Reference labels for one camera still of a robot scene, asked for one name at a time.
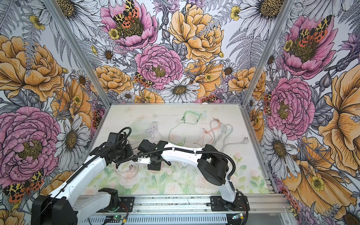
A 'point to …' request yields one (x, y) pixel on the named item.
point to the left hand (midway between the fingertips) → (130, 156)
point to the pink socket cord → (129, 176)
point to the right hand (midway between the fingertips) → (156, 166)
